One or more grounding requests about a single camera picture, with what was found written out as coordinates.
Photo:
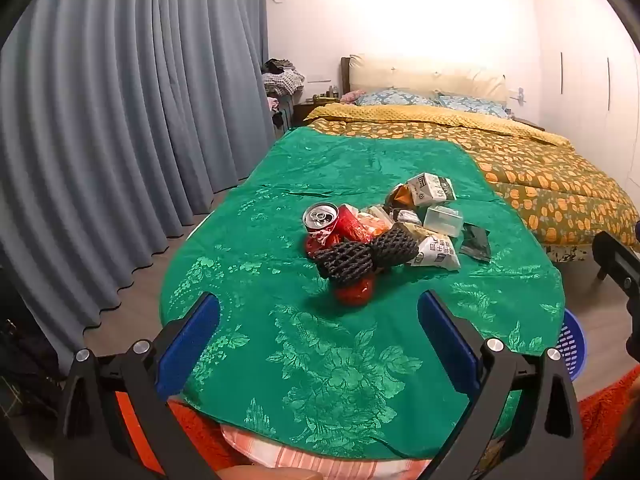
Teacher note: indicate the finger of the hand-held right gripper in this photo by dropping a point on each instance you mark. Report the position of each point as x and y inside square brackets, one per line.
[620, 260]

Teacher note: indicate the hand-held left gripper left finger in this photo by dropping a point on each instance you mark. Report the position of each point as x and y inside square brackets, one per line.
[190, 345]

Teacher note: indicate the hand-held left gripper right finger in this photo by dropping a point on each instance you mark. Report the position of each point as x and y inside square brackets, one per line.
[447, 345]

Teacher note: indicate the white snack packet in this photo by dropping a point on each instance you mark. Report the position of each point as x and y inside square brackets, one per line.
[435, 252]

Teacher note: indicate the blue plastic basket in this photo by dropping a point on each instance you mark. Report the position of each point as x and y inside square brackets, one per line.
[572, 345]

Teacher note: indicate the dark green packet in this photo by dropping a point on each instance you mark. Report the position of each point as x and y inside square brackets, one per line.
[475, 242]

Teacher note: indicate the red tomato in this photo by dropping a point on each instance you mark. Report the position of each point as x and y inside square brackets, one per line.
[355, 291]

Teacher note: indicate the black foam net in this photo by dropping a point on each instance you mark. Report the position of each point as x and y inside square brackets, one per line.
[397, 247]
[345, 262]

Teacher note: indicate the clear plastic box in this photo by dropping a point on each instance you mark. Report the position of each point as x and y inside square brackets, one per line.
[442, 220]

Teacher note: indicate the silver packet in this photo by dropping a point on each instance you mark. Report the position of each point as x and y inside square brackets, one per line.
[407, 216]

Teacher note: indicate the orange sausage wrapper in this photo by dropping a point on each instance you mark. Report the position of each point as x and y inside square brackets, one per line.
[377, 220]

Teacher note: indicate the red snack packet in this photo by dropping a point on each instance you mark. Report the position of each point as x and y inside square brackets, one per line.
[357, 230]

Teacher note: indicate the orange snack packet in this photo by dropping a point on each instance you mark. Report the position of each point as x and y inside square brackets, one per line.
[397, 197]

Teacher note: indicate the white and green milk carton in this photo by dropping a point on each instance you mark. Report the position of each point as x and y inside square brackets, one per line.
[432, 189]

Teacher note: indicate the red soda can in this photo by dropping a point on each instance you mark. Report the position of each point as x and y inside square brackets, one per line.
[320, 217]

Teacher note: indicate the person's left hand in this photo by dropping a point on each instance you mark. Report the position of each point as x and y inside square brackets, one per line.
[260, 474]

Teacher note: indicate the black and white floral bedsheet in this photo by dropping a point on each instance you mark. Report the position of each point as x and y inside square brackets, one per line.
[570, 254]

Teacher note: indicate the bed with orange patterned quilt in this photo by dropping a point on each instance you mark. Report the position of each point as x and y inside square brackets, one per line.
[550, 185]

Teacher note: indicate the green floral tablecloth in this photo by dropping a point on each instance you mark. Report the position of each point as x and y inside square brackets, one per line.
[300, 260]

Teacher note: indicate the orange-red fuzzy garment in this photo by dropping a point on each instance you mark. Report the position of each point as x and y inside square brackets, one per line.
[605, 420]

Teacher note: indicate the pink striped cloth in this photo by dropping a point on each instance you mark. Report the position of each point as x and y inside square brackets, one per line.
[300, 462]

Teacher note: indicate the black bag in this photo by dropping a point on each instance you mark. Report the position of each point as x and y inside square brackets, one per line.
[25, 360]

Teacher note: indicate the white wardrobe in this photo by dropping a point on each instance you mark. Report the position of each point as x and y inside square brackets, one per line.
[585, 85]

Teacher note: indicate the teal patterned pillow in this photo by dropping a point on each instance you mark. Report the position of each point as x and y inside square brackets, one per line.
[475, 106]
[395, 97]

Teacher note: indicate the blue-grey curtain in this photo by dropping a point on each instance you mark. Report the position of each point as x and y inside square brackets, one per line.
[125, 110]

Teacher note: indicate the wooden nightstand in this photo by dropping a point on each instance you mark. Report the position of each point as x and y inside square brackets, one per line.
[307, 110]

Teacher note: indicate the beige headboard cushion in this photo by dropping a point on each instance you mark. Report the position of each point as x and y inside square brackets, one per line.
[425, 77]

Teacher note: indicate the small bottles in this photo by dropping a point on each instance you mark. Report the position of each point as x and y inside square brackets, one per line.
[327, 93]

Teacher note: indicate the pile of clothes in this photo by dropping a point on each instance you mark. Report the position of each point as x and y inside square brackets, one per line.
[282, 80]

